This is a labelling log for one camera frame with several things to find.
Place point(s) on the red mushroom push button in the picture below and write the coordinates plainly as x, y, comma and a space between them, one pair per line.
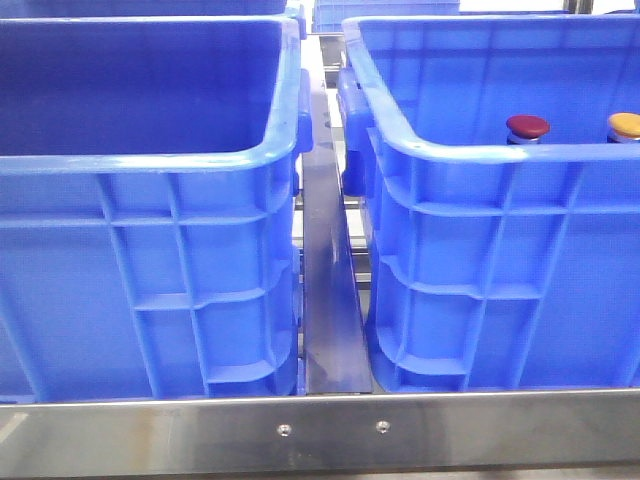
525, 129

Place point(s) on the large blue crate left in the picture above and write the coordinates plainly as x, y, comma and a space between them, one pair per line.
147, 180

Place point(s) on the large blue crate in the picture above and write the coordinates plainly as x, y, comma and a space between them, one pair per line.
147, 180
496, 266

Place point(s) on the left rail screw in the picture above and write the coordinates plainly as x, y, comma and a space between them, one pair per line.
284, 430

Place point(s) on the large blue crate right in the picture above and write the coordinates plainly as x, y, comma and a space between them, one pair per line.
496, 266

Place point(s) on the metal divider rail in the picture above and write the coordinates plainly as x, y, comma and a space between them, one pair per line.
335, 350

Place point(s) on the right rail screw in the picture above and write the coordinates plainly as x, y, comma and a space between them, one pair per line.
382, 426

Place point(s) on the rail screw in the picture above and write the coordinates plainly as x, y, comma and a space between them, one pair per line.
284, 430
382, 426

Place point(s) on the blue crate back left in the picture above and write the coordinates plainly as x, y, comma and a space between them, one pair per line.
11, 9

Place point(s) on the stainless steel front rail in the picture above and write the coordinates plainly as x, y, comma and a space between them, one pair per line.
329, 433

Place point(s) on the blue crate back right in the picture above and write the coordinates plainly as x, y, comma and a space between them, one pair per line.
328, 15

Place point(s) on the yellow mushroom push button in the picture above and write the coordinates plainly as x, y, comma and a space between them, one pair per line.
624, 127

